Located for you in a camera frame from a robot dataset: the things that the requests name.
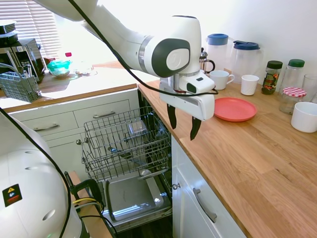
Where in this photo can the white window blinds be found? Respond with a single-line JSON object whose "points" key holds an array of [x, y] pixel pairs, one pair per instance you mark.
{"points": [[29, 22]]}

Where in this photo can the glass French press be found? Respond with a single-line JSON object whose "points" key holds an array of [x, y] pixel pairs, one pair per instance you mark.
{"points": [[205, 62]]}

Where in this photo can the black metal clamp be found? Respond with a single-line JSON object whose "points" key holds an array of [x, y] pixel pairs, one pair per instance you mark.
{"points": [[85, 186]]}

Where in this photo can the grey cutlery basket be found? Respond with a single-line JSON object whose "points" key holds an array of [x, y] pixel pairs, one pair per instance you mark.
{"points": [[17, 86]]}

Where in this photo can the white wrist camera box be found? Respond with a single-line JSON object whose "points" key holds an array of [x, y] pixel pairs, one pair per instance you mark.
{"points": [[198, 83]]}

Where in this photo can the stainless dishwasher door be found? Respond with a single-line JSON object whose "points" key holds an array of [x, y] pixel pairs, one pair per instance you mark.
{"points": [[131, 196]]}

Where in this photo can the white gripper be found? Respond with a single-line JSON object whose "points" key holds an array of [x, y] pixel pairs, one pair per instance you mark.
{"points": [[195, 106]]}

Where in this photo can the bottle with pink cap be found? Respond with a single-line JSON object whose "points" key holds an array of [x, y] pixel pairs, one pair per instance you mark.
{"points": [[68, 56]]}

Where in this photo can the glass jar red-checkered lid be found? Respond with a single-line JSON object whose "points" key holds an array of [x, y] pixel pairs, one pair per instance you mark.
{"points": [[289, 99]]}

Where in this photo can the wooden mounting board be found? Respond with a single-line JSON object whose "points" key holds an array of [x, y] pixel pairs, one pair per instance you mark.
{"points": [[92, 220]]}

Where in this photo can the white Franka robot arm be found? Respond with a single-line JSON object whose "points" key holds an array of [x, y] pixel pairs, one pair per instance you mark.
{"points": [[123, 44]]}

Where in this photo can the spice jar black lid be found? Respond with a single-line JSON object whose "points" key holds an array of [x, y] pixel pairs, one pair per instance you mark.
{"points": [[271, 79]]}

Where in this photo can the clear glass dish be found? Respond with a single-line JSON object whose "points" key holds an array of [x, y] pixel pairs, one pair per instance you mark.
{"points": [[85, 72]]}

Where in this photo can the clear glass tumbler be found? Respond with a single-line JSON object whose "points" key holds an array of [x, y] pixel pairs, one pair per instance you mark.
{"points": [[310, 86]]}

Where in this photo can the green lidded bowl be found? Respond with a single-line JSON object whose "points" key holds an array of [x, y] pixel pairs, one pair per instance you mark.
{"points": [[59, 68]]}

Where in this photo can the white ribbed cup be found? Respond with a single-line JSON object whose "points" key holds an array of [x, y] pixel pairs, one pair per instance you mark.
{"points": [[249, 85]]}

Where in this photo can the clear pitcher dark-blue lid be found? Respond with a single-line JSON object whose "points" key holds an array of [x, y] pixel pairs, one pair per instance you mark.
{"points": [[246, 59]]}

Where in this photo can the pink round plate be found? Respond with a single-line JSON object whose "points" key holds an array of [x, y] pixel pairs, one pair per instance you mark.
{"points": [[235, 109]]}

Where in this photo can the round metal cabinet knob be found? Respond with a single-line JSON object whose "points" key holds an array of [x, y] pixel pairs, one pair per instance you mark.
{"points": [[176, 186], [78, 142]]}

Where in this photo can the glass jar green lid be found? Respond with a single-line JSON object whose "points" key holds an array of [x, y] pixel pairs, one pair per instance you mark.
{"points": [[294, 74]]}

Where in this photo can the large white ceramic cup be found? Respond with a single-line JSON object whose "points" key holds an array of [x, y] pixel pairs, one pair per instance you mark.
{"points": [[304, 117]]}

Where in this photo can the clear pitcher light-blue lid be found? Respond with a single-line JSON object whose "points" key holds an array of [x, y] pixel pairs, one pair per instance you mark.
{"points": [[218, 49]]}

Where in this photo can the clear plastic container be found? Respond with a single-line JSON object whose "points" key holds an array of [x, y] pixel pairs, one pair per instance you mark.
{"points": [[136, 128]]}

